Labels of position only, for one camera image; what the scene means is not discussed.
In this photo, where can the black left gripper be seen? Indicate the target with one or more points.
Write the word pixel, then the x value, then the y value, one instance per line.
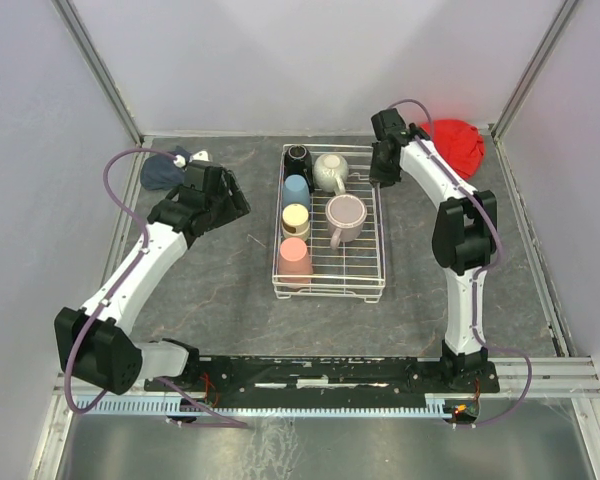
pixel 225 198

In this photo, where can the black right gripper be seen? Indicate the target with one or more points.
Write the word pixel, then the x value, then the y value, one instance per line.
pixel 380 167

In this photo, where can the cream ceramic mug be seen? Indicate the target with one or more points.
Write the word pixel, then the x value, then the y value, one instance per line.
pixel 330 172

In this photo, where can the lilac ceramic mug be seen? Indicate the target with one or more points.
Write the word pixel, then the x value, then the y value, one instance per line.
pixel 345 216

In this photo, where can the blue plastic cup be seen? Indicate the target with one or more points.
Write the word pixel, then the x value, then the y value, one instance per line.
pixel 296 191

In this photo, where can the black mug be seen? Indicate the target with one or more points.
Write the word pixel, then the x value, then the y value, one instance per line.
pixel 297 160

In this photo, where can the pink plastic cup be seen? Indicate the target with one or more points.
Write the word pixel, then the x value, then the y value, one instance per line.
pixel 294 262

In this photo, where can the white wire dish rack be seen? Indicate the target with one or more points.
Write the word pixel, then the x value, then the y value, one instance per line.
pixel 328 236

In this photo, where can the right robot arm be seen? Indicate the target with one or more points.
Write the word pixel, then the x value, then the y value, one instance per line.
pixel 464 240

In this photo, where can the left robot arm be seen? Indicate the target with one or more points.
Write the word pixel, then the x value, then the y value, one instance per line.
pixel 93 342

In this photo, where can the dark blue cloth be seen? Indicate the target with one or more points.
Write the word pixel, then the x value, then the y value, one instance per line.
pixel 163 172

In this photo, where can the red cloth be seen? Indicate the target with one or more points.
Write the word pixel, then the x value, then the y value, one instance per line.
pixel 459 144

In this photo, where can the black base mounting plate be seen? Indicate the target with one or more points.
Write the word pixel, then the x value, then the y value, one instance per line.
pixel 304 382

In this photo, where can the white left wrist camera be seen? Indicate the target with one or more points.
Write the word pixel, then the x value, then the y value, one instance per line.
pixel 195 157

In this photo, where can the white slotted cable duct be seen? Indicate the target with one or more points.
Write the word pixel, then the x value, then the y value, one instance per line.
pixel 175 406

